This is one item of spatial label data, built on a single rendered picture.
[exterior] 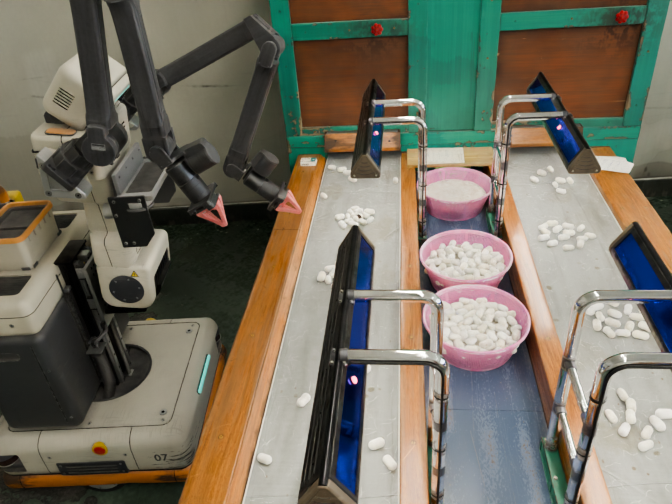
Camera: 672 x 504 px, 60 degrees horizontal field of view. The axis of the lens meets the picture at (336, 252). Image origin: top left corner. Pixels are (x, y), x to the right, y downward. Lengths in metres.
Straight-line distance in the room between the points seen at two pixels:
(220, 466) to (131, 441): 0.83
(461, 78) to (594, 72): 0.47
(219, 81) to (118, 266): 1.62
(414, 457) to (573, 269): 0.81
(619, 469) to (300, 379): 0.69
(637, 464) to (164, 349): 1.62
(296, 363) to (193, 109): 2.10
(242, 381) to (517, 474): 0.63
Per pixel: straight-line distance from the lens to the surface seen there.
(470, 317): 1.57
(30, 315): 1.84
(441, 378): 0.94
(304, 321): 1.57
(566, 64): 2.37
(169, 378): 2.19
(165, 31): 3.22
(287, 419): 1.34
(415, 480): 1.20
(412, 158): 2.30
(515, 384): 1.51
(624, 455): 1.34
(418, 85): 2.30
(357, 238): 1.20
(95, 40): 1.40
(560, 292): 1.70
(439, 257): 1.79
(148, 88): 1.40
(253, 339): 1.50
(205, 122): 3.32
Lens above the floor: 1.75
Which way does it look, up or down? 34 degrees down
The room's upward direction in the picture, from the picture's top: 5 degrees counter-clockwise
